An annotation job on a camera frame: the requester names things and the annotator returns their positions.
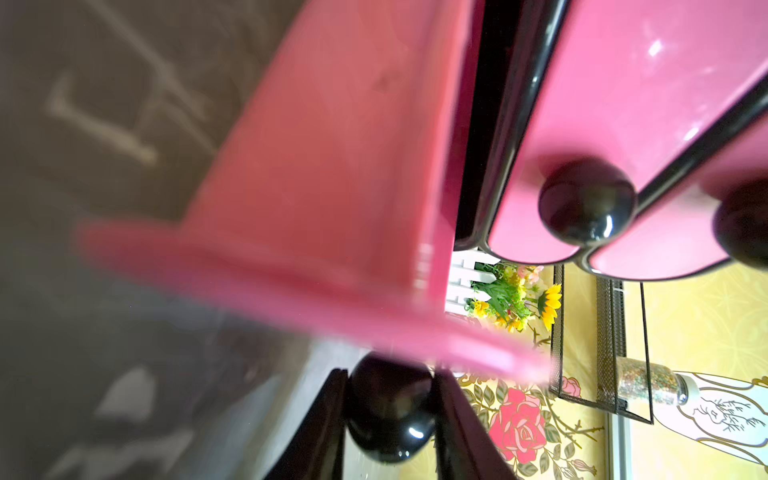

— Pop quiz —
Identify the clear jar white lid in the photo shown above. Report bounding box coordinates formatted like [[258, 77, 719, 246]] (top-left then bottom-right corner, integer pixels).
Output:
[[616, 357, 690, 406]]

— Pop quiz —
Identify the flower planter white fence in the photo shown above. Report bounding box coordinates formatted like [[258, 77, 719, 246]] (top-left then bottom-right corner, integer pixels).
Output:
[[445, 249, 564, 333]]

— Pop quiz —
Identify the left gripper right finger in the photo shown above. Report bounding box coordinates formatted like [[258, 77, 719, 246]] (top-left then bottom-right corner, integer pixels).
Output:
[[433, 370, 517, 480]]

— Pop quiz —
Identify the black pink drawer cabinet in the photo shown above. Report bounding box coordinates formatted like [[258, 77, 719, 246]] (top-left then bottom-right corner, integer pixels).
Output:
[[74, 0, 768, 464]]

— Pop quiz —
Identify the black wire basket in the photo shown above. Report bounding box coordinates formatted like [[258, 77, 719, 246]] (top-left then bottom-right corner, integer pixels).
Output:
[[548, 264, 654, 425]]

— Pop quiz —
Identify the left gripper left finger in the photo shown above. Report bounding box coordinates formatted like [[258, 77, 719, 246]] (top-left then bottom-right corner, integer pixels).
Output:
[[265, 369, 348, 479]]

